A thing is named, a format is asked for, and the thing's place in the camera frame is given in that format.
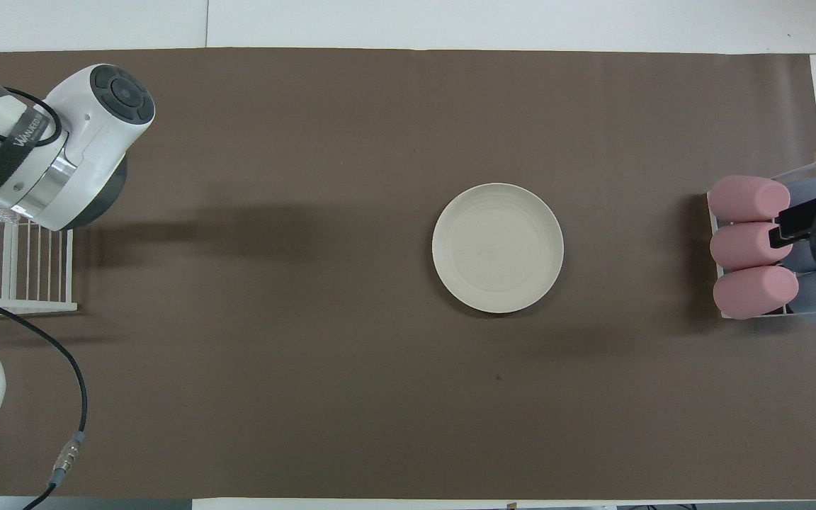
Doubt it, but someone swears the cream round plate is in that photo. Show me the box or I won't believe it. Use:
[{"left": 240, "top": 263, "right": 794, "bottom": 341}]
[{"left": 431, "top": 183, "right": 565, "bottom": 315}]

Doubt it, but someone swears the pink plastic cup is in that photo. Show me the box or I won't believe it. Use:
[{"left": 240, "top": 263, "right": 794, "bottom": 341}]
[
  {"left": 713, "top": 266, "right": 800, "bottom": 320},
  {"left": 710, "top": 222, "right": 795, "bottom": 271},
  {"left": 708, "top": 176, "right": 792, "bottom": 222}
]

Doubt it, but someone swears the brown table mat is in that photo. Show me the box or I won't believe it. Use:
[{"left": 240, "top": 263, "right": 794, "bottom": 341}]
[{"left": 0, "top": 47, "right": 816, "bottom": 500}]

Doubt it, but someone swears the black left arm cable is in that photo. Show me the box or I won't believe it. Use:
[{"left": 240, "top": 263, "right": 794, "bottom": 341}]
[{"left": 0, "top": 85, "right": 89, "bottom": 510}]

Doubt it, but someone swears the white wire dish rack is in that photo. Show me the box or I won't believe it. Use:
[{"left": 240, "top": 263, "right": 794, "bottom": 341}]
[{"left": 0, "top": 212, "right": 78, "bottom": 317}]

